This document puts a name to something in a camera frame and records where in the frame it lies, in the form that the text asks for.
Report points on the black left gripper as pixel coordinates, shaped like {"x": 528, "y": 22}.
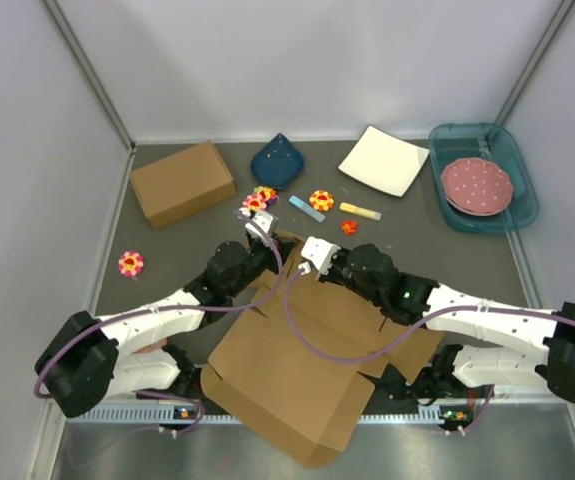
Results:
{"x": 274, "y": 264}

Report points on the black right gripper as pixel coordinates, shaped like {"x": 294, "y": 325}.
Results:
{"x": 330, "y": 275}

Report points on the brown cardboard box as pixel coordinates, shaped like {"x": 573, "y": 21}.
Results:
{"x": 312, "y": 323}
{"x": 182, "y": 184}

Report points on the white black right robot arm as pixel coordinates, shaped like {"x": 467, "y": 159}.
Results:
{"x": 523, "y": 347}

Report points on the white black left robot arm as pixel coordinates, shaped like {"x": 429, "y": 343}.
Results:
{"x": 91, "y": 360}

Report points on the closed brown cardboard box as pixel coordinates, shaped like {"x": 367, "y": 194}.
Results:
{"x": 182, "y": 184}

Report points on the small orange red toy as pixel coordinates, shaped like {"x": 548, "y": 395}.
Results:
{"x": 349, "y": 227}

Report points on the pink flower plush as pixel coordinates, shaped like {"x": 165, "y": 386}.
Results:
{"x": 130, "y": 264}
{"x": 255, "y": 202}

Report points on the rainbow flower plush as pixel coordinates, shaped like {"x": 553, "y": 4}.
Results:
{"x": 268, "y": 194}

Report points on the blue chalk stick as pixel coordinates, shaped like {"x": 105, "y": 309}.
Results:
{"x": 302, "y": 206}

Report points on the yellow chalk stick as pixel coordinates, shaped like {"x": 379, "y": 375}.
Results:
{"x": 360, "y": 211}

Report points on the orange flower plush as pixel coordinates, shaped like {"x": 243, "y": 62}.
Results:
{"x": 321, "y": 200}

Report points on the dark blue ceramic bowl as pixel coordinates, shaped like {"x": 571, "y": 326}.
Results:
{"x": 277, "y": 163}

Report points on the white square plate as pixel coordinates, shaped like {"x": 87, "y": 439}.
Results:
{"x": 384, "y": 162}

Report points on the pink dotted plate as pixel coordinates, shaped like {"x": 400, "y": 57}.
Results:
{"x": 476, "y": 186}

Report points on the teal plastic bin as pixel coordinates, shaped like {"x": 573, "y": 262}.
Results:
{"x": 449, "y": 142}

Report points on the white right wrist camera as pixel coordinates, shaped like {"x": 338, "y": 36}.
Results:
{"x": 319, "y": 253}

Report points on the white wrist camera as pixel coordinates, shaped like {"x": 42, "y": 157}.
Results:
{"x": 259, "y": 224}
{"x": 319, "y": 253}

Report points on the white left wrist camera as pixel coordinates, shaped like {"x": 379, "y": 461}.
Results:
{"x": 259, "y": 224}

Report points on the grey slotted cable duct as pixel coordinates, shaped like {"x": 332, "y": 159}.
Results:
{"x": 183, "y": 414}

